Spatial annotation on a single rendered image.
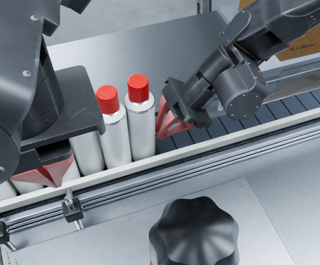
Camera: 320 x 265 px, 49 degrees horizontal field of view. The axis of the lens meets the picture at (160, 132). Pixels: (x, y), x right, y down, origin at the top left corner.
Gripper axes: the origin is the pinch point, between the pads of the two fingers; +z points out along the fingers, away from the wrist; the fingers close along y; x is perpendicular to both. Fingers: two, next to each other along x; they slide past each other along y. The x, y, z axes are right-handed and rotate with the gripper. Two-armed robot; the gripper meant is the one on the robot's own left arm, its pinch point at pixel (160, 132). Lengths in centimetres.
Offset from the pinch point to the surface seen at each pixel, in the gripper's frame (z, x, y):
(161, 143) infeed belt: 3.8, 4.2, -1.2
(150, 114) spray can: -5.2, -7.4, 2.2
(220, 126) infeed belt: -4.6, 14.4, -1.2
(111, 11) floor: 55, 81, -179
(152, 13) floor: 38, 101, -166
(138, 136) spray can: 0.1, -6.2, 2.2
